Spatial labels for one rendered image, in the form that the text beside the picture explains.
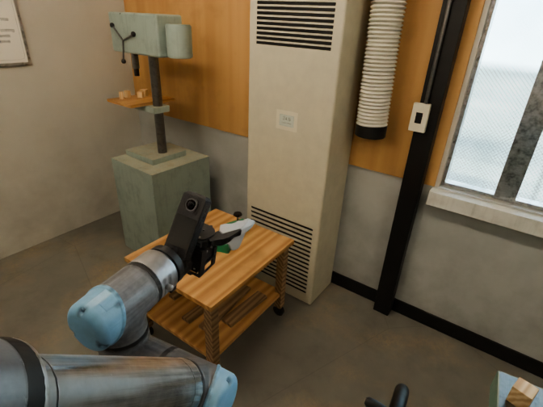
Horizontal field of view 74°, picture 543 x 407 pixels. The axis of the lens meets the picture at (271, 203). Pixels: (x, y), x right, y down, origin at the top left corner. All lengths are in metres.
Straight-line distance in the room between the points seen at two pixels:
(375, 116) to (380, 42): 0.32
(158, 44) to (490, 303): 2.26
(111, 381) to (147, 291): 0.22
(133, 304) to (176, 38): 1.80
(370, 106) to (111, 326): 1.55
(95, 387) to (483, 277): 2.02
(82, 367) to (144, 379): 0.08
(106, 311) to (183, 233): 0.18
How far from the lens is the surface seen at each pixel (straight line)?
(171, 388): 0.46
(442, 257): 2.19
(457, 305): 2.33
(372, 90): 1.82
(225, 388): 0.54
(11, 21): 2.89
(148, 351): 0.59
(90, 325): 0.53
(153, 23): 2.28
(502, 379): 1.03
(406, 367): 2.19
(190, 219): 0.62
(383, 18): 1.80
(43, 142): 3.03
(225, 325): 1.97
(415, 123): 1.87
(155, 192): 2.39
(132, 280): 0.56
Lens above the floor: 1.59
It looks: 27 degrees down
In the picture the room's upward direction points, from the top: 3 degrees clockwise
